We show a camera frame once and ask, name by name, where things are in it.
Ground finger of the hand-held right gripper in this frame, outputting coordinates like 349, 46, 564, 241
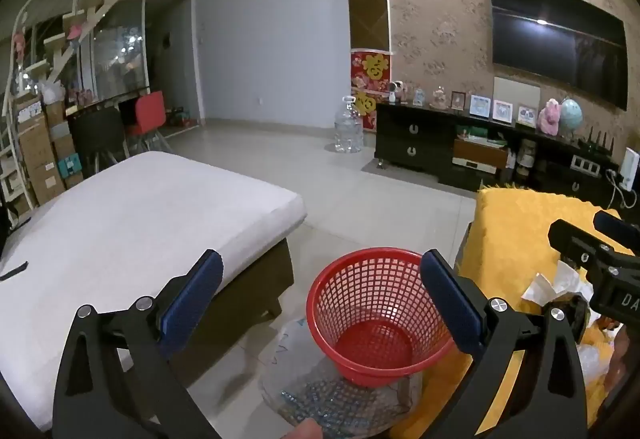
548, 218, 616, 271
594, 210, 640, 241

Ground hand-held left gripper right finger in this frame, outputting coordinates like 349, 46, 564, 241
419, 249, 593, 439

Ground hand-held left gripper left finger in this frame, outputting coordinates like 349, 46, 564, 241
52, 248, 224, 439

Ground red plastic mesh basket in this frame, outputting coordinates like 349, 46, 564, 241
306, 246, 456, 387

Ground crumpled white tissue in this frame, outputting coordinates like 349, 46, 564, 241
520, 259, 592, 306

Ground white upright device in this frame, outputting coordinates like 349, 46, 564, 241
620, 146, 640, 192

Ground white power strip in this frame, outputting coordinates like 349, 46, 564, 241
571, 154, 601, 174

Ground yellow tablecloth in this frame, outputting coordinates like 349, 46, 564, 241
395, 184, 626, 439

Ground black router with antennas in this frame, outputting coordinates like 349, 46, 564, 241
580, 129, 621, 155

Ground white bed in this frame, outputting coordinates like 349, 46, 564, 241
0, 150, 307, 435

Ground pale blue egg ornament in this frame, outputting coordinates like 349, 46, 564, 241
560, 98, 584, 132

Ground pink plush toy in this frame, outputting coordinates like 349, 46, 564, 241
539, 98, 563, 136

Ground brown cabinet drawer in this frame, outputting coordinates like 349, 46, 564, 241
452, 138, 508, 167

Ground green packets in cabinet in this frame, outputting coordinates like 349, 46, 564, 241
457, 126, 506, 145

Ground clear plastic bag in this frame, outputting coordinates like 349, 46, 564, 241
260, 319, 423, 430

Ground black television cabinet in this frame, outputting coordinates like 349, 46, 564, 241
374, 102, 631, 210

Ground red chair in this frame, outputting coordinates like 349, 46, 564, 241
127, 90, 173, 152

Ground black chair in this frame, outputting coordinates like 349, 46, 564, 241
67, 108, 128, 170

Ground clear water jug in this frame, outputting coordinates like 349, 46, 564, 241
332, 95, 365, 154

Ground stack of cardboard boxes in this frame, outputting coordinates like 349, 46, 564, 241
15, 94, 86, 207

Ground white cable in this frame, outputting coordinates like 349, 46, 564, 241
606, 168, 632, 210

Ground black wall television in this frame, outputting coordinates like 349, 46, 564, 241
486, 0, 628, 110

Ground red festive wall decoration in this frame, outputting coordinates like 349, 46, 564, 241
350, 50, 392, 132

